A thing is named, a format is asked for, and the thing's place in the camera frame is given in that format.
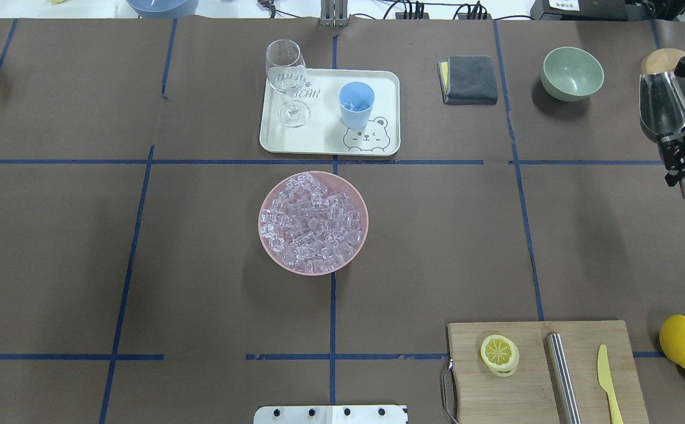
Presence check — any pink bowl of ice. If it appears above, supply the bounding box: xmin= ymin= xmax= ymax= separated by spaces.
xmin=257 ymin=171 xmax=369 ymax=276

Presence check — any yellow lemon slice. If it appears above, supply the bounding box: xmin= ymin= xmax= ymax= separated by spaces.
xmin=480 ymin=334 xmax=520 ymax=377

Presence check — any grey folded cloth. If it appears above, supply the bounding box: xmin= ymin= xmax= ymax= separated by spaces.
xmin=437 ymin=55 xmax=498 ymax=105

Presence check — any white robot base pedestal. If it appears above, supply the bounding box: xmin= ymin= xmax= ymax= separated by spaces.
xmin=253 ymin=405 xmax=409 ymax=423

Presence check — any blue plastic bowl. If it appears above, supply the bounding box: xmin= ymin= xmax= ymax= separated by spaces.
xmin=125 ymin=0 xmax=199 ymax=19

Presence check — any yellow lemon upper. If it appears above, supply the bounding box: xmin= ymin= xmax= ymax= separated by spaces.
xmin=658 ymin=314 xmax=685 ymax=369

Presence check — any light blue plastic cup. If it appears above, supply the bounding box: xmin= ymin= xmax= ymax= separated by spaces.
xmin=338 ymin=81 xmax=375 ymax=129

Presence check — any wooden mug tree stand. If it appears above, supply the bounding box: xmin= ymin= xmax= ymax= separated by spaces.
xmin=640 ymin=48 xmax=685 ymax=75

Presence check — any aluminium frame post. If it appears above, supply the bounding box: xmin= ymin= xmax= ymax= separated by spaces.
xmin=320 ymin=0 xmax=350 ymax=27

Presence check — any clear wine glass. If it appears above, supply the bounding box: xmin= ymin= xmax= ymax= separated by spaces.
xmin=265 ymin=39 xmax=310 ymax=128

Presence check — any steel ice scoop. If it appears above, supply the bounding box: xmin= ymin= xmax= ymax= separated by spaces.
xmin=638 ymin=71 xmax=685 ymax=200

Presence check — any green ceramic bowl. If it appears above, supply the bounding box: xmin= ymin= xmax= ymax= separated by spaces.
xmin=541 ymin=47 xmax=604 ymax=102

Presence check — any wooden cutting board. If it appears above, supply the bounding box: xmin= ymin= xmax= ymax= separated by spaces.
xmin=447 ymin=320 xmax=649 ymax=423

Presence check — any yellow plastic knife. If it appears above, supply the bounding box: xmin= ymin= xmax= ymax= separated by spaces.
xmin=596 ymin=344 xmax=623 ymax=424

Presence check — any steel rod knife handle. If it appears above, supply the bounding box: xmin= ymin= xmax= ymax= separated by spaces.
xmin=545 ymin=331 xmax=582 ymax=423

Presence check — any white bear tray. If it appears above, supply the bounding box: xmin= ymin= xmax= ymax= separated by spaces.
xmin=259 ymin=69 xmax=401 ymax=157

